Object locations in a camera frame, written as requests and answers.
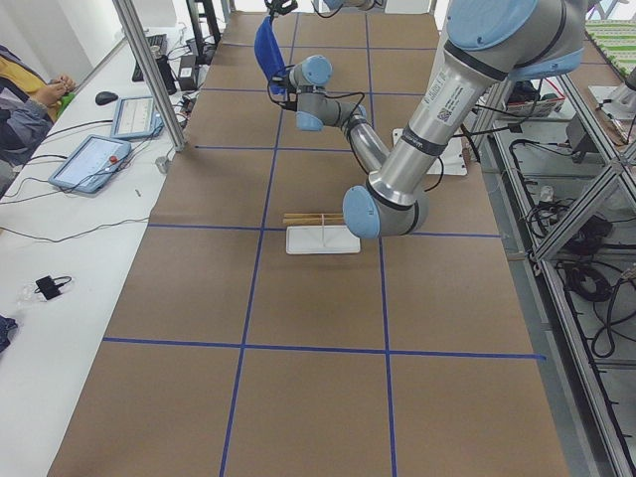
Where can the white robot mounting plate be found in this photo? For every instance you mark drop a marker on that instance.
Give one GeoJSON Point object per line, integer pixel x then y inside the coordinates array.
{"type": "Point", "coordinates": [451, 161]}

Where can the blue microfibre towel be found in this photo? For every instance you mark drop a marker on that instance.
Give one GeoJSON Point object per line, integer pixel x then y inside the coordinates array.
{"type": "Point", "coordinates": [267, 51]}

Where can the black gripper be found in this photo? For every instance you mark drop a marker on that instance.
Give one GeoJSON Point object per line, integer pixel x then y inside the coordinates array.
{"type": "Point", "coordinates": [280, 6]}
{"type": "Point", "coordinates": [285, 80]}

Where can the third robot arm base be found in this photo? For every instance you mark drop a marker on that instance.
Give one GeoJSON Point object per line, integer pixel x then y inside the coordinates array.
{"type": "Point", "coordinates": [617, 103]}

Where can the seated person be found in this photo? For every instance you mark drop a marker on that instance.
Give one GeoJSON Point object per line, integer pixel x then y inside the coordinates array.
{"type": "Point", "coordinates": [30, 107]}

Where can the small black adapter with cable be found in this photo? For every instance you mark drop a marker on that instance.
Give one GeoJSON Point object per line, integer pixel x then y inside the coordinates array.
{"type": "Point", "coordinates": [50, 287]}

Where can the white towel rack base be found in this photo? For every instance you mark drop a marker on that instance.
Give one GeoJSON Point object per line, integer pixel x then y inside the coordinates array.
{"type": "Point", "coordinates": [321, 240]}

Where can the inner wooden rack bar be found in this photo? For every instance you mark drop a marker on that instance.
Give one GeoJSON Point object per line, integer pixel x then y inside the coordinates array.
{"type": "Point", "coordinates": [313, 221]}

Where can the near teach pendant tablet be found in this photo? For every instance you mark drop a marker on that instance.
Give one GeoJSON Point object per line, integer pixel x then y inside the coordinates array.
{"type": "Point", "coordinates": [91, 165]}

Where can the black computer mouse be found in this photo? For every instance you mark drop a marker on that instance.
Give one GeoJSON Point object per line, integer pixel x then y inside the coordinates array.
{"type": "Point", "coordinates": [105, 97]}

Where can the aluminium frame post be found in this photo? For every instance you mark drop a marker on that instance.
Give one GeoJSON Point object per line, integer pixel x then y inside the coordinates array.
{"type": "Point", "coordinates": [135, 36]}

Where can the far teach pendant tablet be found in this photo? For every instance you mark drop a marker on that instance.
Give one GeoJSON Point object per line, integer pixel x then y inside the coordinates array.
{"type": "Point", "coordinates": [135, 118]}

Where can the wooden rack bar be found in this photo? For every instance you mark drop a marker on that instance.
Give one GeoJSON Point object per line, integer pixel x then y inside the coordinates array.
{"type": "Point", "coordinates": [313, 221]}
{"type": "Point", "coordinates": [312, 216]}

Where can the teach pendant tablet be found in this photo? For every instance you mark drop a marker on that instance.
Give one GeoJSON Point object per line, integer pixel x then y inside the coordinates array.
{"type": "Point", "coordinates": [135, 118]}
{"type": "Point", "coordinates": [91, 165]}

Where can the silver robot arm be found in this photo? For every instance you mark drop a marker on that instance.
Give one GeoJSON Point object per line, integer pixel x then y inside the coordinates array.
{"type": "Point", "coordinates": [487, 42]}
{"type": "Point", "coordinates": [324, 9]}

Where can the outer wooden rack bar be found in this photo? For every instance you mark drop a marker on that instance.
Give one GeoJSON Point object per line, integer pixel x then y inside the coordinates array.
{"type": "Point", "coordinates": [312, 216]}

